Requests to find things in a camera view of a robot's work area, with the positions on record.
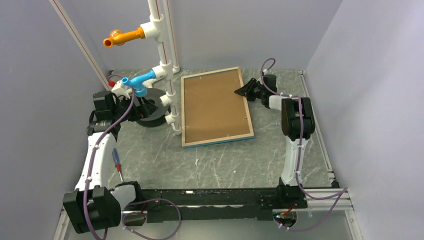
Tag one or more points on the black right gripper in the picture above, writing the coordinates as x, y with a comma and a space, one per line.
245, 89

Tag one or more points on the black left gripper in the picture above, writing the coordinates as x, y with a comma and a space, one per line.
144, 110

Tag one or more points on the blue picture frame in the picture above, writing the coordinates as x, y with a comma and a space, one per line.
211, 111

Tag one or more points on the blue handled screwdriver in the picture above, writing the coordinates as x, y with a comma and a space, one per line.
117, 163

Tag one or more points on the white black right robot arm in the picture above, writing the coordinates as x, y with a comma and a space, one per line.
297, 121

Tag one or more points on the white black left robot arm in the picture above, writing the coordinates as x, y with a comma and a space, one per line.
91, 206

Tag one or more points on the blue pipe fitting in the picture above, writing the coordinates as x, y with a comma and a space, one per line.
137, 83

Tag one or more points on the dark grey perforated spool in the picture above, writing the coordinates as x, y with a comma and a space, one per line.
151, 110

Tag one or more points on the orange pipe fitting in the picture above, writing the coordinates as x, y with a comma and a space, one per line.
118, 38

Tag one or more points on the white PVC pipe stand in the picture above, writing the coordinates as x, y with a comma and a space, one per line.
157, 51

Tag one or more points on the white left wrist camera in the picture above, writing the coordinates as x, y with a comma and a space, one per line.
120, 90

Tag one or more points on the aluminium extrusion rail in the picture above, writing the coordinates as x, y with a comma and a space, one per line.
327, 193

